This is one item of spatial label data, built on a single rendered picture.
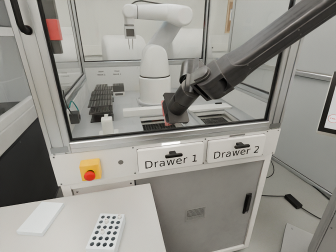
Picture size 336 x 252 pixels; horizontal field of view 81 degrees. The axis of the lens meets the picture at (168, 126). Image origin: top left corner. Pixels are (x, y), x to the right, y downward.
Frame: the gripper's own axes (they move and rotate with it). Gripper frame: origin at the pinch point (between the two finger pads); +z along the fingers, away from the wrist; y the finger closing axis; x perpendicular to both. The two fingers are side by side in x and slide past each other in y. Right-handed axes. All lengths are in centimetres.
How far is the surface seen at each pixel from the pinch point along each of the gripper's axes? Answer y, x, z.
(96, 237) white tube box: -31.7, 24.4, 14.4
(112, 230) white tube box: -30.9, 19.6, 14.4
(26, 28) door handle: 26.1, 39.5, -7.8
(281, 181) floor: -30, -156, 98
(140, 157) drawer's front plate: -7.2, 5.4, 21.1
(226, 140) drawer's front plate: -6.3, -32.2, 11.8
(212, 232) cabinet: -49, -41, 60
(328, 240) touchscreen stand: -65, -101, 35
